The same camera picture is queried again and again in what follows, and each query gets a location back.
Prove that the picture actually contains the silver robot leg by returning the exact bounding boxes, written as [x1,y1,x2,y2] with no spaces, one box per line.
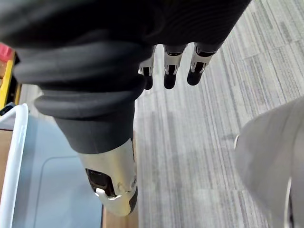
[234,96,304,228]

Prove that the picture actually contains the clear plastic storage box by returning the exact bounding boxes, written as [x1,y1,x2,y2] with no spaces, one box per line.
[0,103,103,228]

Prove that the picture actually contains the yellow metal shelf frame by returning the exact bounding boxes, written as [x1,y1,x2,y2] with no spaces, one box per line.
[0,51,20,112]

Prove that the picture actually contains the red object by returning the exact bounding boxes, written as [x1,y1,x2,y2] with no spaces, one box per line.
[0,43,15,63]

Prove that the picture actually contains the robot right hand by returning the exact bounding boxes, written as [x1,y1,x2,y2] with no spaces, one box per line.
[0,0,252,217]

